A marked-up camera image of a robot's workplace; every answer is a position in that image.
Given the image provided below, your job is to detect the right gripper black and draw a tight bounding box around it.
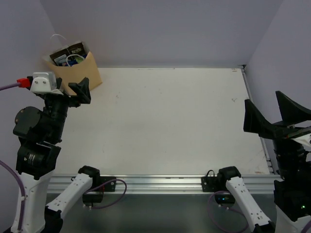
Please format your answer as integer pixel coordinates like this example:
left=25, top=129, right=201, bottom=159
left=245, top=89, right=311, bottom=183

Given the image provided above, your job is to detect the brown paper bag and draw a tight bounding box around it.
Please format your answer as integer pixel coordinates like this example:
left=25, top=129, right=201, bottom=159
left=42, top=40, right=103, bottom=95

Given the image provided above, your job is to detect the brown Kettle chips bag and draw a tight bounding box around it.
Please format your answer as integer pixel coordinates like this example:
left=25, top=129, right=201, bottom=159
left=50, top=42, right=87, bottom=67

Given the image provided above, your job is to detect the dark blue snack bag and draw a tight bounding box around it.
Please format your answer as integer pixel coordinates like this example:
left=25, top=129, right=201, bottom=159
left=54, top=54, right=68, bottom=67

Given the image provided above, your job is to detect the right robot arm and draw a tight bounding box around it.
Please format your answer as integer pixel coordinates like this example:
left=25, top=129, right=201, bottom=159
left=216, top=91, right=311, bottom=233

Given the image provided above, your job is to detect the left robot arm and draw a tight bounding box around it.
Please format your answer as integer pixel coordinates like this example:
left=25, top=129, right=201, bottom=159
left=8, top=75, right=101, bottom=233

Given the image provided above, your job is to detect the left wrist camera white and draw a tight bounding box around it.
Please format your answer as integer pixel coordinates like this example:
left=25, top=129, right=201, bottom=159
left=30, top=72, right=63, bottom=95

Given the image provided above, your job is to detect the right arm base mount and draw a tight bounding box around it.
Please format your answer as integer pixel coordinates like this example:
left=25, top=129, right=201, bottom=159
left=201, top=169, right=235, bottom=208

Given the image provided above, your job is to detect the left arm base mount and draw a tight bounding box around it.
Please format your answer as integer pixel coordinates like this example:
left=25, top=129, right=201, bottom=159
left=82, top=176, right=116, bottom=209

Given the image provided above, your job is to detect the aluminium mounting rail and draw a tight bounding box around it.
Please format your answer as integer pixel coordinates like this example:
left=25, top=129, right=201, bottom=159
left=47, top=173, right=284, bottom=195

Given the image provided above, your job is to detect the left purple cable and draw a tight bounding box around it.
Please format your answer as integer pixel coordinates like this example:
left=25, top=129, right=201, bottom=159
left=0, top=77, right=31, bottom=233

